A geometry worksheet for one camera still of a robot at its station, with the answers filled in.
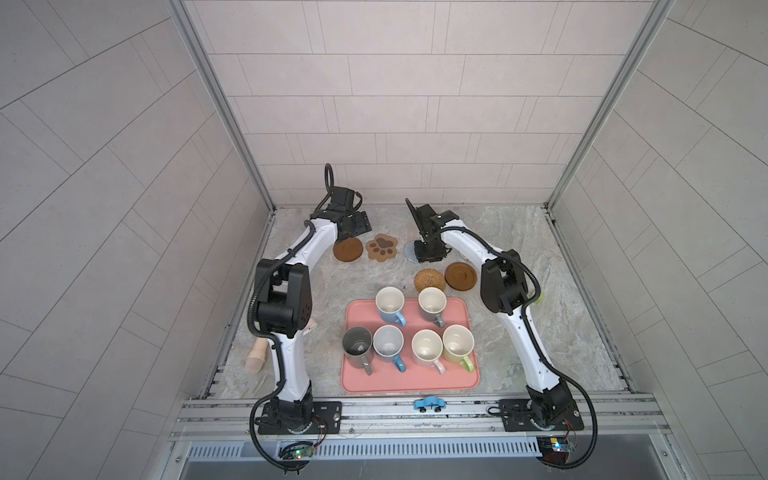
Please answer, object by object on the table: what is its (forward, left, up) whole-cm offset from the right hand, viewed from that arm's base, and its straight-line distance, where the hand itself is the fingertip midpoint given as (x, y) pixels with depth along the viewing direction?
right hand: (422, 257), depth 104 cm
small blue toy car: (-45, +3, +4) cm, 46 cm away
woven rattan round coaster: (-9, -1, +2) cm, 9 cm away
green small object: (-35, -18, +32) cm, 51 cm away
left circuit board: (-53, +32, +5) cm, 62 cm away
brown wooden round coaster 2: (-11, -11, +3) cm, 16 cm away
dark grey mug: (-31, +21, +5) cm, 38 cm away
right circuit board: (-55, -25, -1) cm, 61 cm away
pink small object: (-24, +34, +4) cm, 42 cm away
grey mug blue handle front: (-30, +13, +4) cm, 33 cm away
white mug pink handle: (-32, +2, +2) cm, 32 cm away
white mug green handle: (-31, -6, +4) cm, 32 cm away
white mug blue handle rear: (-19, +12, +6) cm, 23 cm away
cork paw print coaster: (+3, +14, +3) cm, 14 cm away
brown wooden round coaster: (+3, +26, +4) cm, 26 cm away
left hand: (+7, +20, +13) cm, 25 cm away
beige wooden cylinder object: (-34, +46, +9) cm, 58 cm away
